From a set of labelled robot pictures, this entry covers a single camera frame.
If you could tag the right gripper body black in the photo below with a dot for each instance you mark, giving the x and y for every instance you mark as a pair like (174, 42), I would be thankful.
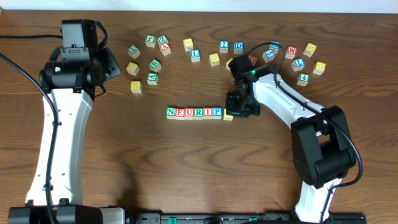
(237, 109)

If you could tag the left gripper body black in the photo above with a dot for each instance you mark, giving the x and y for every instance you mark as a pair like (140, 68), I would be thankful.
(112, 64)

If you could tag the yellow s block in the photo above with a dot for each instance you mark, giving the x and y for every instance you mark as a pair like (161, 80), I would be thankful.
(188, 44)
(226, 116)

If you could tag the blue P block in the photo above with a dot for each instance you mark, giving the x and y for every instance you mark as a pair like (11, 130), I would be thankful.
(217, 112)

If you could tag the red I block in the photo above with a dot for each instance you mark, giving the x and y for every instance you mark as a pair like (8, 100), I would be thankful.
(208, 113)

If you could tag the red u block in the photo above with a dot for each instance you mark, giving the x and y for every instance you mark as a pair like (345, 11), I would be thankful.
(252, 58)
(189, 113)

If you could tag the red E block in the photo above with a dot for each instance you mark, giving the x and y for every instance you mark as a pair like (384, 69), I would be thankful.
(180, 113)

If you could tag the green N block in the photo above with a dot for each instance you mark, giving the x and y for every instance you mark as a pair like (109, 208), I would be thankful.
(170, 112)

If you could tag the green R block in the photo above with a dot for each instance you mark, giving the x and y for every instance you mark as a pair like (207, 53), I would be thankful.
(198, 114)

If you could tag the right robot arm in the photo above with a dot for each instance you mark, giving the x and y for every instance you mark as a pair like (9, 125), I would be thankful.
(323, 151)

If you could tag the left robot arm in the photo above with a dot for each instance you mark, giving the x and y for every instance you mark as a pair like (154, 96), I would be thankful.
(68, 82)

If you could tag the yellow C block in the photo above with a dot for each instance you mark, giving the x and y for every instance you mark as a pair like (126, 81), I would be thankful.
(132, 68)

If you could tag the green L block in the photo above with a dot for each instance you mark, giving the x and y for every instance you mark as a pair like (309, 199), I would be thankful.
(133, 51)

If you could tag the yellow K block left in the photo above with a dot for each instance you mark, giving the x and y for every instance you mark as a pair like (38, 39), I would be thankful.
(136, 87)

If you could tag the yellow k block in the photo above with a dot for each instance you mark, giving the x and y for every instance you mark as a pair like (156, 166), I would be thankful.
(136, 87)
(310, 49)

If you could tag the yellow O block right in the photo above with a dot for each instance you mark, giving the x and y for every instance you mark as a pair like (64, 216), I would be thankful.
(227, 64)

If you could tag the yellow o block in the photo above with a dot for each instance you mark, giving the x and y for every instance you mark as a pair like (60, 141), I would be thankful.
(227, 64)
(214, 59)

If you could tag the green B block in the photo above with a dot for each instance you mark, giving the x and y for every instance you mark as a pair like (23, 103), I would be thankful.
(155, 65)

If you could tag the green J block upper left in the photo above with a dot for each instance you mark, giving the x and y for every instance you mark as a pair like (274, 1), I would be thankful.
(150, 41)

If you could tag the yellow O block left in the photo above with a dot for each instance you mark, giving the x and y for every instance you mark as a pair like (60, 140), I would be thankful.
(214, 59)

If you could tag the blue 5 block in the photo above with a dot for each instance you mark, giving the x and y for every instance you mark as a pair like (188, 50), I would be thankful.
(268, 55)

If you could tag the red A block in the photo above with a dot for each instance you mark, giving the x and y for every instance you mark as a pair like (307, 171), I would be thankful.
(165, 48)

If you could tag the blue D block centre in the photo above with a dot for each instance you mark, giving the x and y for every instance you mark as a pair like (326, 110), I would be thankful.
(238, 47)

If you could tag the blue d block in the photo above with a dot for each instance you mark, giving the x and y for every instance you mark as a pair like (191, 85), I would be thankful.
(274, 46)
(238, 47)

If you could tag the green Z block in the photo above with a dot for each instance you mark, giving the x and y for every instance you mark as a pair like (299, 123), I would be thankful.
(162, 39)

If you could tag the blue 2 block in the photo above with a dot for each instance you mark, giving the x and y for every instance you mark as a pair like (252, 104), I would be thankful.
(224, 46)

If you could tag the blue D block right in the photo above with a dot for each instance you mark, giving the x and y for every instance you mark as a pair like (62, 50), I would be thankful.
(274, 46)

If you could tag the blue L block centre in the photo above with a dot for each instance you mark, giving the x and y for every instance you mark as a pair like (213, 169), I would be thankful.
(195, 55)

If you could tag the blue l block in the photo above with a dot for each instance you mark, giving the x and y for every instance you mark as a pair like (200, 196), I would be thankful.
(298, 64)
(195, 55)

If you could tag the green 4 block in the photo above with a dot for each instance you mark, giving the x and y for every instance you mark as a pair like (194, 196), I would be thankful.
(303, 79)

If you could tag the blue L block right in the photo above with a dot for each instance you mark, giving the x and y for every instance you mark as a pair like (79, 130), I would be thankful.
(298, 64)

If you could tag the red M block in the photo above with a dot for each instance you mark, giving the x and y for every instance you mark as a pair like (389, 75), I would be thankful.
(291, 52)

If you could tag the yellow S block top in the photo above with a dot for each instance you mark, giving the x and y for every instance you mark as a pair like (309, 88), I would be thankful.
(188, 44)

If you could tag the yellow G block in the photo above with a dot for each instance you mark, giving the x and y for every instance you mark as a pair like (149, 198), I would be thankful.
(319, 68)

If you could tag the yellow K block right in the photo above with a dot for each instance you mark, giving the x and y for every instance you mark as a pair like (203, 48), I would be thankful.
(310, 49)

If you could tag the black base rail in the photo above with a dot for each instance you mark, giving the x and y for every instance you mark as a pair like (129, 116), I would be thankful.
(156, 218)

